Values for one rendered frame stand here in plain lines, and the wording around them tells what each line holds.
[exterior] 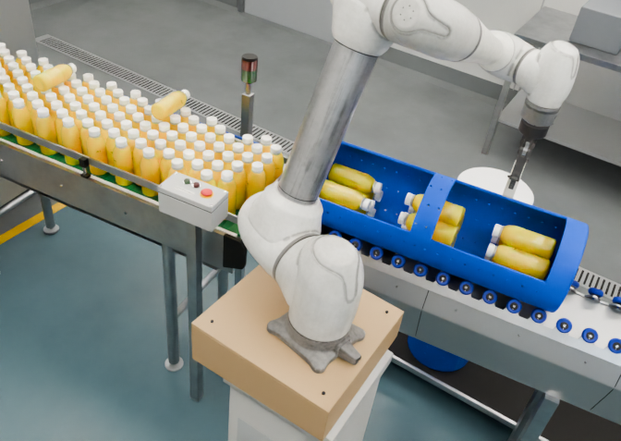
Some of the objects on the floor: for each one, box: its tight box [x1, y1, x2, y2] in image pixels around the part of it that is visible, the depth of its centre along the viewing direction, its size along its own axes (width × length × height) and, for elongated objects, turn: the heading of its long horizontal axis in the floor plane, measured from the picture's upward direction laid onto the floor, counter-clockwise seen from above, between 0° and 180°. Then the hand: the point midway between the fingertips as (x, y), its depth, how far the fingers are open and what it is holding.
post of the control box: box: [186, 222, 203, 402], centre depth 230 cm, size 4×4×100 cm
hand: (513, 181), depth 176 cm, fingers open, 8 cm apart
